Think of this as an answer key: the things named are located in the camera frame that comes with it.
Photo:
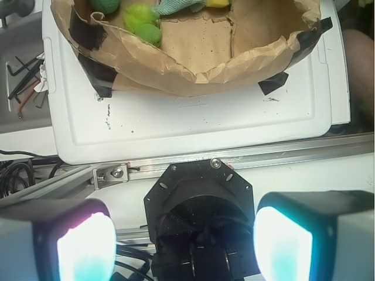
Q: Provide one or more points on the metal corner bracket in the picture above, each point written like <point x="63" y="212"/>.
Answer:
<point x="110" y="175"/>

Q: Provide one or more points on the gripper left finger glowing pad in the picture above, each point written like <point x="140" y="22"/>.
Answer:
<point x="56" y="239"/>

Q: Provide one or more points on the green plush animal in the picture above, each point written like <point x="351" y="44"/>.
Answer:
<point x="141" y="20"/>

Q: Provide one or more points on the dark green plush ball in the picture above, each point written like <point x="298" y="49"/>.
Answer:
<point x="104" y="6"/>

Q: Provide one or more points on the brown paper bag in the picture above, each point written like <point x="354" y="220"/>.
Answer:
<point x="210" y="51"/>

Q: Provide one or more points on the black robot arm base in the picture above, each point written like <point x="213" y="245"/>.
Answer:
<point x="200" y="217"/>

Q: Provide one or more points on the yellow plush toy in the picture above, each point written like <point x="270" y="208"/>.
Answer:
<point x="217" y="3"/>

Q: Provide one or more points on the white plastic bin lid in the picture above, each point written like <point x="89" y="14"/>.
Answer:
<point x="130" y="126"/>

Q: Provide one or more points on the black hex keys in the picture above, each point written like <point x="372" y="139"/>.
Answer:
<point x="21" y="74"/>

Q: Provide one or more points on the orange handled tool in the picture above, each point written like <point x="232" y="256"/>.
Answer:
<point x="26" y="98"/>

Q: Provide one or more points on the crumpled white paper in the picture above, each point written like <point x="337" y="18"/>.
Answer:
<point x="42" y="85"/>

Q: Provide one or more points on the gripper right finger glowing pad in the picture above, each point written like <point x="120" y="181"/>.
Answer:
<point x="316" y="235"/>

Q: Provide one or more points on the aluminium extrusion rail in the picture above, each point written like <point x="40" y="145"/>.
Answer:
<point x="343" y="162"/>

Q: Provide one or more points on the teal cloth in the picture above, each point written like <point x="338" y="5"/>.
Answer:
<point x="169" y="7"/>

